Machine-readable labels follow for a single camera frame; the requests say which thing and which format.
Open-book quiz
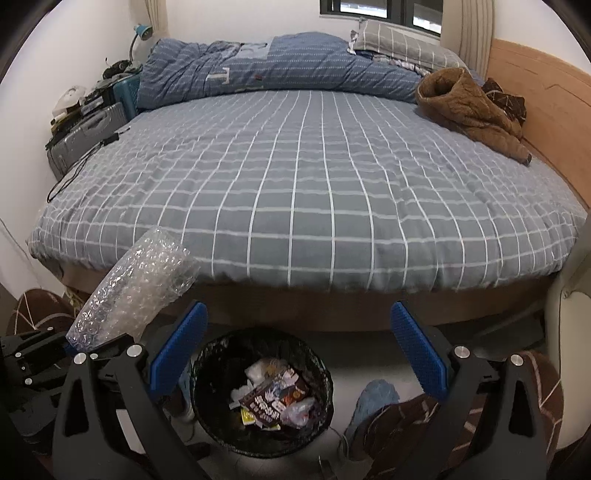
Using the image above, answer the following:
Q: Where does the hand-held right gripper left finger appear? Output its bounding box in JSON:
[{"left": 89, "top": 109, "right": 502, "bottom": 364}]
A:
[{"left": 53, "top": 301, "right": 208, "bottom": 480}]

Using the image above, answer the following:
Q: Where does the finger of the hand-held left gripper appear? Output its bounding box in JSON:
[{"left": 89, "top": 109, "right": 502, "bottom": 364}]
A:
[
  {"left": 0, "top": 330, "right": 70, "bottom": 358},
  {"left": 9, "top": 353, "right": 68, "bottom": 400}
]

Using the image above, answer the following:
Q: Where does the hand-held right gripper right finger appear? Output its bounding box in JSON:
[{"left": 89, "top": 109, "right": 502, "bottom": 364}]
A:
[{"left": 390, "top": 300, "right": 548, "bottom": 480}]

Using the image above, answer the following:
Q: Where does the black trash bin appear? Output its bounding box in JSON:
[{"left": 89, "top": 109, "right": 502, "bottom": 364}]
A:
[{"left": 189, "top": 328, "right": 334, "bottom": 457}]

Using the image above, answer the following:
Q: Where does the clear bubble wrap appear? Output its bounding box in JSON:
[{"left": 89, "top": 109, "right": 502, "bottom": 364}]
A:
[{"left": 66, "top": 226, "right": 201, "bottom": 356}]

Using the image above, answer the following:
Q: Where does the white tissue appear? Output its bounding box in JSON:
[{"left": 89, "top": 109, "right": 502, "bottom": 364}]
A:
[{"left": 245, "top": 357, "right": 282, "bottom": 384}]

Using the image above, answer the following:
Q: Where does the yellow foil wrapper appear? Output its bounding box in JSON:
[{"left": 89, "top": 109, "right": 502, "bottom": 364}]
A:
[{"left": 240, "top": 408, "right": 282, "bottom": 430}]

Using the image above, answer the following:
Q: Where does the brown snack box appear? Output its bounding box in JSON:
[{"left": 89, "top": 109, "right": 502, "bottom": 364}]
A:
[{"left": 238, "top": 367, "right": 311, "bottom": 423}]

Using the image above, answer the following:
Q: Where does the clear plastic wrap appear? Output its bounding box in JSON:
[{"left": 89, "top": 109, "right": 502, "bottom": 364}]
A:
[{"left": 279, "top": 399, "right": 317, "bottom": 428}]

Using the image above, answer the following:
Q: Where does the person's left leg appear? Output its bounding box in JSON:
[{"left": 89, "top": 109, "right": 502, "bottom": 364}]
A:
[{"left": 7, "top": 288, "right": 77, "bottom": 335}]

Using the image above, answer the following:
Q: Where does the person's leg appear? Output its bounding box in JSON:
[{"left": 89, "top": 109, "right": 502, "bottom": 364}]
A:
[
  {"left": 348, "top": 348, "right": 566, "bottom": 480},
  {"left": 7, "top": 288, "right": 77, "bottom": 335}
]

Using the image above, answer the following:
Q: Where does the blue slipper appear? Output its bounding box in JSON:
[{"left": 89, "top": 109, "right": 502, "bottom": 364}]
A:
[{"left": 344, "top": 379, "right": 400, "bottom": 444}]

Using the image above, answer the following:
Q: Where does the person's right leg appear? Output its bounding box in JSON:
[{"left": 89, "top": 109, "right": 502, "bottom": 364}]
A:
[{"left": 348, "top": 348, "right": 566, "bottom": 480}]

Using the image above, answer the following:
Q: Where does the cream chair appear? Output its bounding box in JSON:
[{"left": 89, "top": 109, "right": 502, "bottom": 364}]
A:
[{"left": 545, "top": 263, "right": 591, "bottom": 448}]

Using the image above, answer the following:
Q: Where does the grey suitcase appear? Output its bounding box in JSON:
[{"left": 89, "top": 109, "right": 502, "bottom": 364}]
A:
[{"left": 46, "top": 102, "right": 127, "bottom": 181}]

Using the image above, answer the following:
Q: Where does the white round appliance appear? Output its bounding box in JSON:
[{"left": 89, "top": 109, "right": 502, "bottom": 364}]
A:
[{"left": 52, "top": 86, "right": 88, "bottom": 123}]

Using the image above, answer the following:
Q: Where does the brown padded jacket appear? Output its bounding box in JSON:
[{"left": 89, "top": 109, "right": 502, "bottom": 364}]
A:
[{"left": 416, "top": 68, "right": 533, "bottom": 166}]

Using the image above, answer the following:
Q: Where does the teal suitcase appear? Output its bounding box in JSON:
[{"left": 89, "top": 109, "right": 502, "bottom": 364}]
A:
[{"left": 112, "top": 74, "right": 141, "bottom": 121}]

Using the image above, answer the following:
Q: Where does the dark brown patterned garment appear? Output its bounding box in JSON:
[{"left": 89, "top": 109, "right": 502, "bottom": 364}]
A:
[{"left": 482, "top": 78, "right": 528, "bottom": 127}]

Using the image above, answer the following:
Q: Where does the black bag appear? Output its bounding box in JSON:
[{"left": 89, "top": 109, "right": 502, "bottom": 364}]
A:
[{"left": 102, "top": 59, "right": 134, "bottom": 79}]

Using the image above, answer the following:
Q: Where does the wooden headboard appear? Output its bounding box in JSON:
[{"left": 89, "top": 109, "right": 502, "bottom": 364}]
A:
[{"left": 485, "top": 39, "right": 591, "bottom": 208}]

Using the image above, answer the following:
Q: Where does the blue striped quilt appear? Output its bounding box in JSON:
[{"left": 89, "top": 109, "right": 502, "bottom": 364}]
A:
[{"left": 137, "top": 31, "right": 426, "bottom": 112}]

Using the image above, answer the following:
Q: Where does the grey checked pillow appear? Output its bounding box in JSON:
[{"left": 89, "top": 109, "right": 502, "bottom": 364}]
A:
[{"left": 351, "top": 18, "right": 469, "bottom": 75}]

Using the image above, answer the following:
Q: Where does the blue desk lamp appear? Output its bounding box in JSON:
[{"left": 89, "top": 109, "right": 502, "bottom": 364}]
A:
[{"left": 129, "top": 24, "right": 154, "bottom": 63}]

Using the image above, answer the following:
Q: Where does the cream curtain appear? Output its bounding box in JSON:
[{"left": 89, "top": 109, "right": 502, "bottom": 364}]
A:
[
  {"left": 144, "top": 0, "right": 168, "bottom": 40},
  {"left": 440, "top": 0, "right": 496, "bottom": 77}
]

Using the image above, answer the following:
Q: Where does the dark framed window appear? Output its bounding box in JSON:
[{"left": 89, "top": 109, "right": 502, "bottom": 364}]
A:
[{"left": 318, "top": 0, "right": 446, "bottom": 35}]

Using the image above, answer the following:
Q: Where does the black charger cable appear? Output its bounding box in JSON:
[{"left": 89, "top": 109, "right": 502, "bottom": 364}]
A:
[{"left": 46, "top": 124, "right": 132, "bottom": 204}]

